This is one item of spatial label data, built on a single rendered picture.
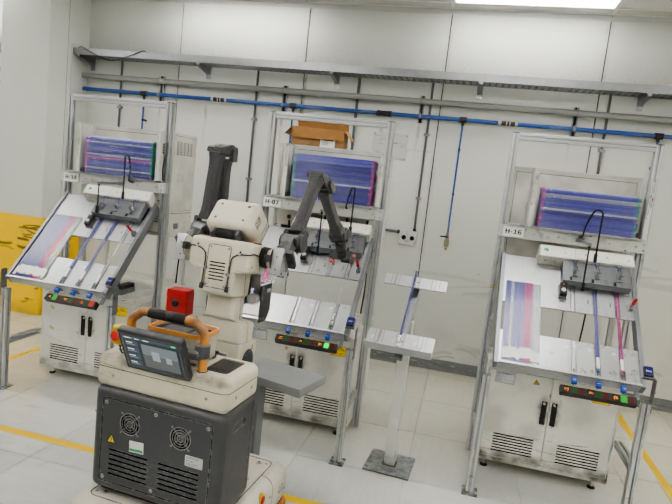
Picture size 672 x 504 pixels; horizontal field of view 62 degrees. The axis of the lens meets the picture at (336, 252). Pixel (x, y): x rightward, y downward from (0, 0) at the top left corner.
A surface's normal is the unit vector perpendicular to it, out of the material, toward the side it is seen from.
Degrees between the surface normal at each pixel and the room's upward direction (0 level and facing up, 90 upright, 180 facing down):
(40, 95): 90
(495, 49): 90
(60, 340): 90
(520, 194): 90
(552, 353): 44
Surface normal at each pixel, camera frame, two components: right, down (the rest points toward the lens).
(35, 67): -0.23, 0.10
